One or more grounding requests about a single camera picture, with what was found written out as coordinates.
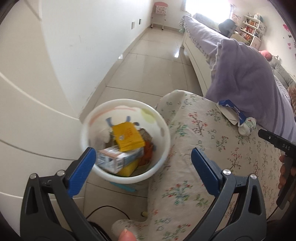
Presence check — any light blue tissue pack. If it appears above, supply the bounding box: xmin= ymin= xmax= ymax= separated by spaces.
xmin=95 ymin=146 xmax=144 ymax=174

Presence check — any yellow green sponge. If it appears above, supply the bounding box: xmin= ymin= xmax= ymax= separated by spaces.
xmin=116 ymin=159 xmax=140 ymax=177

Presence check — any yellow pouch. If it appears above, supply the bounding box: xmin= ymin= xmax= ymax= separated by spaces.
xmin=112 ymin=121 xmax=145 ymax=152

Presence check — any orange wrapper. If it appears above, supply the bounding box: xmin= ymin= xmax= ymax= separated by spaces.
xmin=138 ymin=141 xmax=154 ymax=166

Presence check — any person's right hand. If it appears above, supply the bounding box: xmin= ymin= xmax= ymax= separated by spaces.
xmin=278 ymin=155 xmax=295 ymax=189

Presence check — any person's left hand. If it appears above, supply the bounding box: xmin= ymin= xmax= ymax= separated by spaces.
xmin=118 ymin=228 xmax=137 ymax=241

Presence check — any white green tube package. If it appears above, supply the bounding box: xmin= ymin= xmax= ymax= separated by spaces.
xmin=238 ymin=117 xmax=256 ymax=136

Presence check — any floral bed sheet mattress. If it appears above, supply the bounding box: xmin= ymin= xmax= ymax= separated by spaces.
xmin=112 ymin=90 xmax=281 ymax=240

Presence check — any torn blue white box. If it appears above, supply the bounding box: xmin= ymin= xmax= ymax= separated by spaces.
xmin=216 ymin=99 xmax=246 ymax=126

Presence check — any grey pillow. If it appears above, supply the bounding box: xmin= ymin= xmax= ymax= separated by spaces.
xmin=269 ymin=57 xmax=295 ymax=89

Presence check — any purple blanket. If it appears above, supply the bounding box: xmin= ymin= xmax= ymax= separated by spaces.
xmin=180 ymin=15 xmax=295 ymax=143

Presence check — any pink plush toy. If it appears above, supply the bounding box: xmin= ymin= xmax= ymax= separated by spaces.
xmin=259 ymin=50 xmax=273 ymax=62

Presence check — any white bookshelf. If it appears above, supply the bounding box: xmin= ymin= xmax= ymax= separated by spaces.
xmin=239 ymin=16 xmax=266 ymax=50

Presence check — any dark blue chair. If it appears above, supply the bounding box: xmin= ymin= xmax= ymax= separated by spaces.
xmin=218 ymin=19 xmax=237 ymax=38

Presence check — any pink small chair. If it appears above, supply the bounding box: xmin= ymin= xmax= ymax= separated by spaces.
xmin=151 ymin=1 xmax=168 ymax=31

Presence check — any black cable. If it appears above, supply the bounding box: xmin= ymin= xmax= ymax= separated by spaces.
xmin=85 ymin=204 xmax=132 ymax=241

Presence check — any white bed frame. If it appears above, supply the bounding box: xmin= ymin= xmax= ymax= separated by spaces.
xmin=182 ymin=33 xmax=211 ymax=96

